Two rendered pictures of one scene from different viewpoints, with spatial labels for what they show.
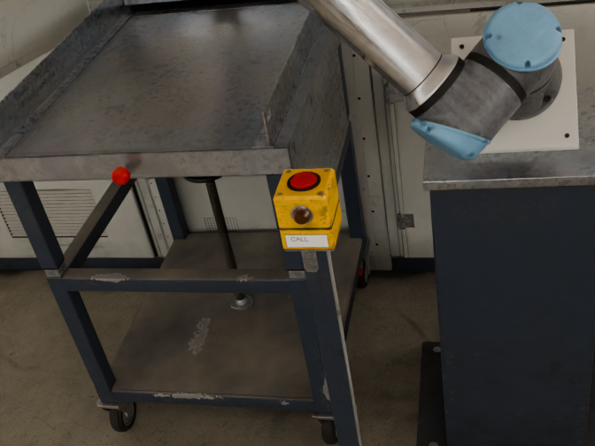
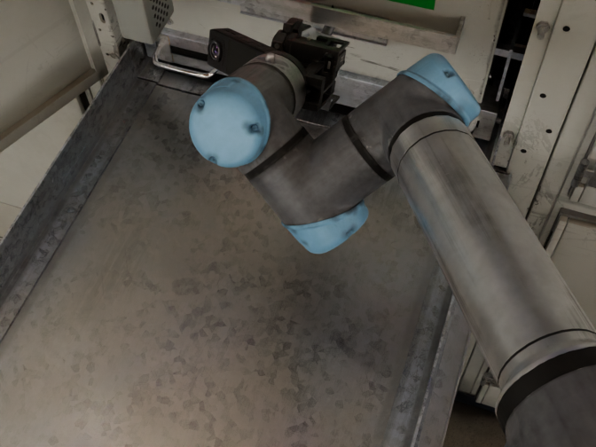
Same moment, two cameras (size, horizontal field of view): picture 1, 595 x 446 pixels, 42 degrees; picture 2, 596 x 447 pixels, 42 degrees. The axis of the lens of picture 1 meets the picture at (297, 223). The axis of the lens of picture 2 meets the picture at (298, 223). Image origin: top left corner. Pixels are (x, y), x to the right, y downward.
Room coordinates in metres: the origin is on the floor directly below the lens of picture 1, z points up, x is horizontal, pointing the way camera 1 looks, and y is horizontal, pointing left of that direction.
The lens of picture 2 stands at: (1.14, 0.05, 1.74)
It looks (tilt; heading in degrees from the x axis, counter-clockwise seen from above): 57 degrees down; 4
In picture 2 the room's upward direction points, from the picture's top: 2 degrees counter-clockwise
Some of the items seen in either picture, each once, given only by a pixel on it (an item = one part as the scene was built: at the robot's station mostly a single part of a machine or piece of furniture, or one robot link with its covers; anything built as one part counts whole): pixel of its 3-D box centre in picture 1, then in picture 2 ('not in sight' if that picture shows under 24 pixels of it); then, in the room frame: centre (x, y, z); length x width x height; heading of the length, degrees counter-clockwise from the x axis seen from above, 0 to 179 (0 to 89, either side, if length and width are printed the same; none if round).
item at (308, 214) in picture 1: (301, 217); not in sight; (0.92, -0.01, 0.87); 0.03 x 0.01 x 0.03; 73
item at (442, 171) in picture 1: (513, 135); not in sight; (1.24, -0.43, 0.74); 0.32 x 0.32 x 0.02; 74
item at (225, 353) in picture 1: (219, 215); not in sight; (1.59, 0.18, 0.46); 0.64 x 0.58 x 0.66; 163
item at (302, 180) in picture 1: (304, 182); not in sight; (0.97, -0.02, 0.90); 0.04 x 0.04 x 0.02
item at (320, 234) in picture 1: (308, 209); not in sight; (0.97, -0.02, 0.85); 0.08 x 0.08 x 0.10; 73
